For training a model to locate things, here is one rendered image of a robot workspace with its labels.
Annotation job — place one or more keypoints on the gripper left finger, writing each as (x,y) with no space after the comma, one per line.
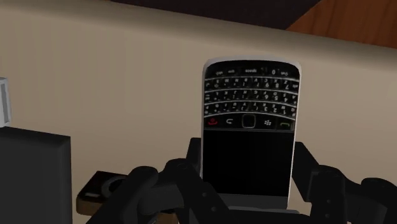
(173,186)

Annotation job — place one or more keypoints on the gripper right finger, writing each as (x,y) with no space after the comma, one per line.
(328,192)

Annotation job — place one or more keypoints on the black keypad phone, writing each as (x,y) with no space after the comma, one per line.
(248,149)

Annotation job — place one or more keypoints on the small brown black box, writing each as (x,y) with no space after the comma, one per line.
(93,192)

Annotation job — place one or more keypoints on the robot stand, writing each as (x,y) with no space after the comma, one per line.
(31,176)

